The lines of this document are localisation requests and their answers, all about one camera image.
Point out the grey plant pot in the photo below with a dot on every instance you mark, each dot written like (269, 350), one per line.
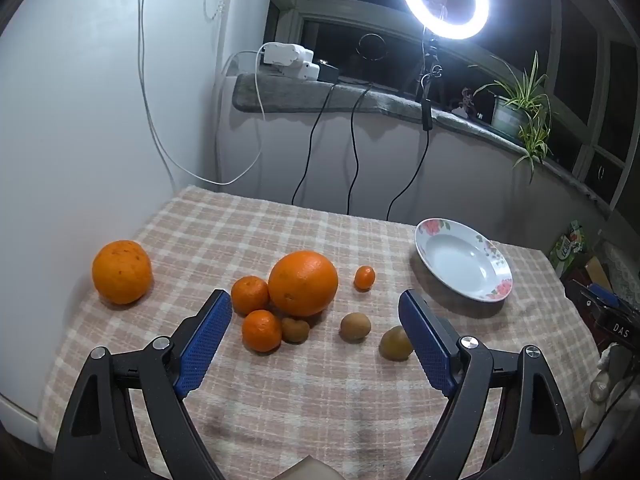
(507, 117)

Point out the person's right hand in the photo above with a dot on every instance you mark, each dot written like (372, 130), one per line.
(602, 385)

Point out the black power adapter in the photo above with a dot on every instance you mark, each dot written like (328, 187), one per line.
(329, 72)

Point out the spider plant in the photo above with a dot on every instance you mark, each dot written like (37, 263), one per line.
(532, 145)

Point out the window frame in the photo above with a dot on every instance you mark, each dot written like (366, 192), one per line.
(350, 8)

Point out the small purple plant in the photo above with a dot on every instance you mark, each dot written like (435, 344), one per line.
(467, 102)

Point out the brown cardboard box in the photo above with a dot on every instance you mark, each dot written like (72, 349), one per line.
(592, 270)

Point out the white floral plate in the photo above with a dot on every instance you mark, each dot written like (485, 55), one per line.
(462, 265)

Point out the small brown round fruit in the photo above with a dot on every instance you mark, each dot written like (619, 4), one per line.
(355, 327)

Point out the beige card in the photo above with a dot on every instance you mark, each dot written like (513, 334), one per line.
(310, 470)

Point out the beige checked tablecloth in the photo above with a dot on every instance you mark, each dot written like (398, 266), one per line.
(310, 400)

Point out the greenish brown round fruit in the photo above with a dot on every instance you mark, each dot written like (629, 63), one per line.
(394, 344)

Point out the mandarin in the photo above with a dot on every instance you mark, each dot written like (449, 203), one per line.
(261, 330)
(249, 294)

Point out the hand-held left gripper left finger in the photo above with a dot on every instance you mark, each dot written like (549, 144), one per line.
(205, 345)

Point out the white lace cloth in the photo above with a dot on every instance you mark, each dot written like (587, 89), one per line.
(622, 262)

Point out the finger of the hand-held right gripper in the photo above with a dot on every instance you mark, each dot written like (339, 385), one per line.
(602, 294)

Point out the white refrigerator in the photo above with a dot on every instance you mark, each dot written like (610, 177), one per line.
(75, 135)

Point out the brown speckled round fruit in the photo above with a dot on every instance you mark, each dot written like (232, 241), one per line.
(295, 330)

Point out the green carton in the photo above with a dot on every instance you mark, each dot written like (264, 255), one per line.
(570, 245)

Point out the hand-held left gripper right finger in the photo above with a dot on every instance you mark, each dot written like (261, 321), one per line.
(425, 345)

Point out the grey stone window sill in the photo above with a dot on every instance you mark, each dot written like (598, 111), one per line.
(300, 97)

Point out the small orange kumquat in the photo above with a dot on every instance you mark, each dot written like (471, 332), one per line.
(364, 278)

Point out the large smooth orange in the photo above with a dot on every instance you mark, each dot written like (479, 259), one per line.
(302, 282)

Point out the white power adapters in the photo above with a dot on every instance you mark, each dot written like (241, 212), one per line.
(282, 54)

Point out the large speckled orange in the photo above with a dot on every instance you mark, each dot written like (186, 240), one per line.
(121, 272)

